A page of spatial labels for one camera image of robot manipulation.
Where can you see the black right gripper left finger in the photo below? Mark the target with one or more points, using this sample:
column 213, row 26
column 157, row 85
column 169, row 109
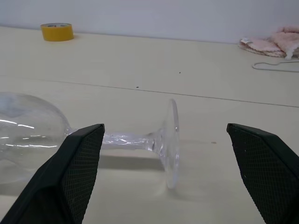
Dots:
column 58, row 177

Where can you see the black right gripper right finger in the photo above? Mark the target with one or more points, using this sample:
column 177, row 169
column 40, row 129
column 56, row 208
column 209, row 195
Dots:
column 268, row 177

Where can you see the clear plastic cup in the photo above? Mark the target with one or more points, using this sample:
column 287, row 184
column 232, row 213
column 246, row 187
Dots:
column 172, row 140

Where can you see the pink fluffy cloth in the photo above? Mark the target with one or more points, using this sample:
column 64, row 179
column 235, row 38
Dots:
column 275, row 44

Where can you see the yellow tape roll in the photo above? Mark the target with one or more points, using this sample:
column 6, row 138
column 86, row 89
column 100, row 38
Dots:
column 57, row 32

